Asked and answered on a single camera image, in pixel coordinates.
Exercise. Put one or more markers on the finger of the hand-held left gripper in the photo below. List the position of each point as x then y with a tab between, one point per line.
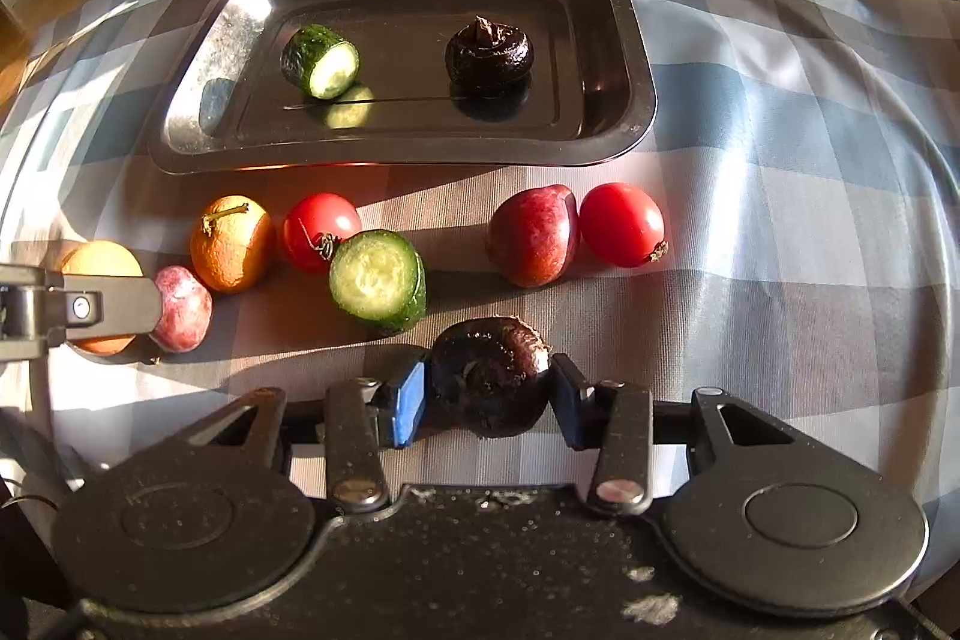
105	306

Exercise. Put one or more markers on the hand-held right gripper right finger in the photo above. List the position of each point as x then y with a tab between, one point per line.
570	411

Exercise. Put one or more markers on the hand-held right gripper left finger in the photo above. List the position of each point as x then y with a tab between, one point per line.
405	404

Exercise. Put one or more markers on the smooth small orange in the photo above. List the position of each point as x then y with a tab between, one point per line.
101	257

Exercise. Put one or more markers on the mottled purple plum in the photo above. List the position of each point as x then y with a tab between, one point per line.
184	310

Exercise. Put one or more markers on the dark water chestnut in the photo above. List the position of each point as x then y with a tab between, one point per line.
487	377
487	59

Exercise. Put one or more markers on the large cucumber piece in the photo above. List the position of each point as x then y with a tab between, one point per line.
375	284

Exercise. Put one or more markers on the small orange with stem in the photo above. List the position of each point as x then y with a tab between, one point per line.
232	250

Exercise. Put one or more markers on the red plum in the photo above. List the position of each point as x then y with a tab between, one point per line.
529	235

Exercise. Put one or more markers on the red tomato with stem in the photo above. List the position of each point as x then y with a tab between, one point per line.
315	227

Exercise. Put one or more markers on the stainless steel tray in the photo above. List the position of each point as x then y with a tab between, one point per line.
585	85

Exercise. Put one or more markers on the small cucumber piece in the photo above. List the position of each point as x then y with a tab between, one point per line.
319	59

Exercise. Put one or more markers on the checkered tablecloth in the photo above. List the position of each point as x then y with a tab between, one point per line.
787	197

